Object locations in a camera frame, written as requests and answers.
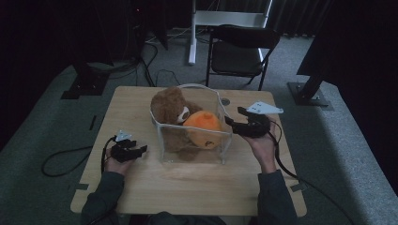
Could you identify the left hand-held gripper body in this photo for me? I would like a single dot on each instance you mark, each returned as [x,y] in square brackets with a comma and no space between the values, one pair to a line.
[122,151]

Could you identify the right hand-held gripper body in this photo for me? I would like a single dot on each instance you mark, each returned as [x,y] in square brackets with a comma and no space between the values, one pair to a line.
[259,126]

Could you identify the orange plush toy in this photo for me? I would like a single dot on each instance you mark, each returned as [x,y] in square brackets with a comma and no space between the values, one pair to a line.
[203,123]

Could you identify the brown teddy bear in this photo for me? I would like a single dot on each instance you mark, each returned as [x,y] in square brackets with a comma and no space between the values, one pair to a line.
[167,104]

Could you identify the person's left hand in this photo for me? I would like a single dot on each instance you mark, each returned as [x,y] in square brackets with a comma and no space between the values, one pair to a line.
[115,167]

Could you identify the person's right hand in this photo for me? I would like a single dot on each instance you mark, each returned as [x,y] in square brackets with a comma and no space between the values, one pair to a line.
[266,150]

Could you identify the round table grommet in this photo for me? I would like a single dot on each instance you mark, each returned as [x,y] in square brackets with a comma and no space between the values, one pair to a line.
[225,101]

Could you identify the black tape strip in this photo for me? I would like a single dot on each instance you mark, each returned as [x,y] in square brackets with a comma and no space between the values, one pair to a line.
[92,122]

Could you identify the black folding chair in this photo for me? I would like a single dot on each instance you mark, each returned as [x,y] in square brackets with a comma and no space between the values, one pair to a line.
[237,57]

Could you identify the grey tape strip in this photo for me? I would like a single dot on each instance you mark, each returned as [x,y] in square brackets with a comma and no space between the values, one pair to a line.
[298,187]
[78,187]

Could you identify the black stand with base plate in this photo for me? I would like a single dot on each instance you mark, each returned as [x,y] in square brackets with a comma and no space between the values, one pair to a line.
[84,84]
[308,93]

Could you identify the white metal desk frame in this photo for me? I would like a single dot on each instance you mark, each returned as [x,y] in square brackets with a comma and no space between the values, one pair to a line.
[219,18]

